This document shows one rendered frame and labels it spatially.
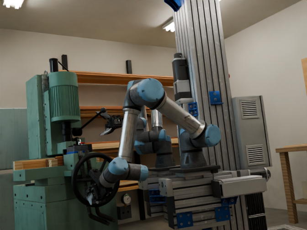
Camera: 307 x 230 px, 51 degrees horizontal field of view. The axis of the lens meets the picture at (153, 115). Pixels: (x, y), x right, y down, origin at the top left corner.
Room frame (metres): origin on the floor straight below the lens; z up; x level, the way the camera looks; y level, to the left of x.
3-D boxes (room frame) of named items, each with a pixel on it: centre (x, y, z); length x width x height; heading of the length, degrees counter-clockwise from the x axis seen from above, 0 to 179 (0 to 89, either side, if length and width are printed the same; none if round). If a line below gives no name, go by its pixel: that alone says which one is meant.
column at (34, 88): (2.24, 0.74, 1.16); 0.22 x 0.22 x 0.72; 40
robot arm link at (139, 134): (2.14, 0.10, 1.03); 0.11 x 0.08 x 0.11; 81
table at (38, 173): (1.92, 0.50, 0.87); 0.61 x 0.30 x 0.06; 130
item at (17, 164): (2.02, 0.58, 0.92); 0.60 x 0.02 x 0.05; 130
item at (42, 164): (2.03, 0.53, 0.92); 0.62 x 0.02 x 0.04; 130
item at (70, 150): (1.85, 0.44, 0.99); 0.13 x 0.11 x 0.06; 130
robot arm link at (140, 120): (2.14, 0.11, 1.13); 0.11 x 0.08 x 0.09; 130
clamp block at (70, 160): (1.85, 0.44, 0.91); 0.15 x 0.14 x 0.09; 130
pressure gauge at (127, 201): (2.02, 0.22, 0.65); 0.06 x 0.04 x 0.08; 130
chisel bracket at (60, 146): (2.03, 0.56, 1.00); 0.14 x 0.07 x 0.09; 40
